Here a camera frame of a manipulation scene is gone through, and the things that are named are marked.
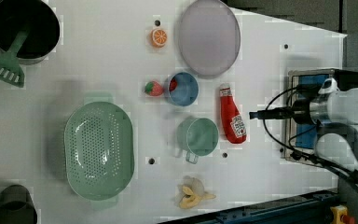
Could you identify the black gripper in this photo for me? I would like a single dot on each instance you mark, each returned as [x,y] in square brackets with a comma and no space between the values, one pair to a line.
[281,113]

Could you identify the red ketchup bottle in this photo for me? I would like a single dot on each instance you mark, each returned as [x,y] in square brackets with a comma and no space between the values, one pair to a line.
[231,118]

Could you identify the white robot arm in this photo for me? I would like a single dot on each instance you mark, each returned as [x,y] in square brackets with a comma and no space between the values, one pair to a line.
[327,110]

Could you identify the green oval strainer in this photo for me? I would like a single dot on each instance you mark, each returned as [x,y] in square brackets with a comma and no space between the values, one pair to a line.
[98,149]

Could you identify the green mug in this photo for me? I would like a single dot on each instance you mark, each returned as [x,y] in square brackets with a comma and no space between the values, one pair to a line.
[198,137]

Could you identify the blue cup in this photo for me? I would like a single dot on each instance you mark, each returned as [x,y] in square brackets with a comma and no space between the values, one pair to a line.
[181,89]

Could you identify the grey round plate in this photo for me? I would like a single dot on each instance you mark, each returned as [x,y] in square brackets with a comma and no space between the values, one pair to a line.
[209,37]

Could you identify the peeled toy banana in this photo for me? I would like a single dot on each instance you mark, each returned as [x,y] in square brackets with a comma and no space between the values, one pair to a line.
[192,193]

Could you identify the red toy strawberry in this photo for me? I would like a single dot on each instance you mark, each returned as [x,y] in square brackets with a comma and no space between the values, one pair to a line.
[153,88]

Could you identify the orange slice toy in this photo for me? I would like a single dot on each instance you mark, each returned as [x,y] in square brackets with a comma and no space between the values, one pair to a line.
[158,38]

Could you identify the green slotted spatula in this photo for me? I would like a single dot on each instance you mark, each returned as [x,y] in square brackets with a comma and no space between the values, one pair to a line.
[10,69]

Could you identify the dark grey cup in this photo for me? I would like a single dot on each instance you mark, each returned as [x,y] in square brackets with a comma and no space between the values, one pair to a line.
[17,206]

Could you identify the black cylindrical pot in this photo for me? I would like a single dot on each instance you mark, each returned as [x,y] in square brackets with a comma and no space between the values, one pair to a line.
[35,17]

